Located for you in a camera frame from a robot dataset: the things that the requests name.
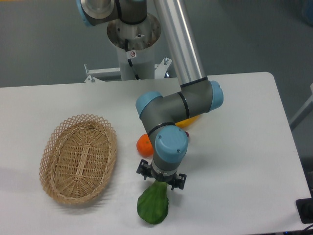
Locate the black device at table edge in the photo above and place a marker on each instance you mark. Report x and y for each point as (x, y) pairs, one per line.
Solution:
(305, 210)

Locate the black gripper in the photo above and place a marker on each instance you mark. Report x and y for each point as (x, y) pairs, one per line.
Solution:
(170, 177)

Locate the yellow papaya half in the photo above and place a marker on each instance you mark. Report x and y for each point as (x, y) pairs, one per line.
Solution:
(187, 122)

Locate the orange tangerine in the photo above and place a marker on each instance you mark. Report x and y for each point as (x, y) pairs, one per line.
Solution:
(144, 146)

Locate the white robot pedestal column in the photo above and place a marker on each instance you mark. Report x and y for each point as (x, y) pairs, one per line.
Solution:
(135, 46)

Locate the green bok choy vegetable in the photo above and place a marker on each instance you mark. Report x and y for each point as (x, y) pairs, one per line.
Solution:
(152, 204)

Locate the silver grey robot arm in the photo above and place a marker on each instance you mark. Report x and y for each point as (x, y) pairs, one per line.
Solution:
(159, 114)

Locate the woven wicker basket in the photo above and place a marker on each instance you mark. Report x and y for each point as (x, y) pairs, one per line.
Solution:
(78, 160)

